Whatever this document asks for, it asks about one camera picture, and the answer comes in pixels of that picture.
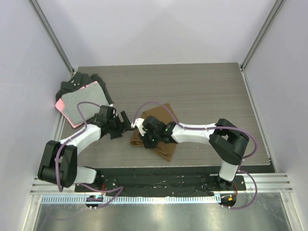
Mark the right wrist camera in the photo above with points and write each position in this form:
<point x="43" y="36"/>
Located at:
<point x="138" y="124"/>

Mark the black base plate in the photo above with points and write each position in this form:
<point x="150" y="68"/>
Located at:
<point x="163" y="181"/>

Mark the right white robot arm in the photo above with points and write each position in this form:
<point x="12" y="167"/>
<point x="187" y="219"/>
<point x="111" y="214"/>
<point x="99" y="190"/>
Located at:
<point x="227" y="140"/>

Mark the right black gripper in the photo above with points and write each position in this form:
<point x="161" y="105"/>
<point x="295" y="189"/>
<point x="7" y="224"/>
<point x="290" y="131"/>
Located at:
<point x="147" y="143"/>

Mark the black cloth pile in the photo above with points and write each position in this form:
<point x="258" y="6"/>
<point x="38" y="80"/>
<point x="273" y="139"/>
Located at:
<point x="80" y="80"/>

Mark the white slotted cable duct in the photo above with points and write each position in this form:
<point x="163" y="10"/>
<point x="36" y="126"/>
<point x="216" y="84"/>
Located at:
<point x="94" y="199"/>

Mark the grey cloth napkin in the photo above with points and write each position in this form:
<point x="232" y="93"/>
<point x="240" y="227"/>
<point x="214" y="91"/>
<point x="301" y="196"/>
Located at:
<point x="90" y="107"/>

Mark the pink cloth napkin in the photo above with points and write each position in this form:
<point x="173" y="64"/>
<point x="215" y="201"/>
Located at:
<point x="67" y="104"/>

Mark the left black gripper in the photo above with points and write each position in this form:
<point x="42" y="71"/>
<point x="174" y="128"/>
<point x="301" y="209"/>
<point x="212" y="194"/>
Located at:
<point x="125" y="125"/>

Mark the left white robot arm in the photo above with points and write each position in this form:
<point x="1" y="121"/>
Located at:
<point x="59" y="161"/>

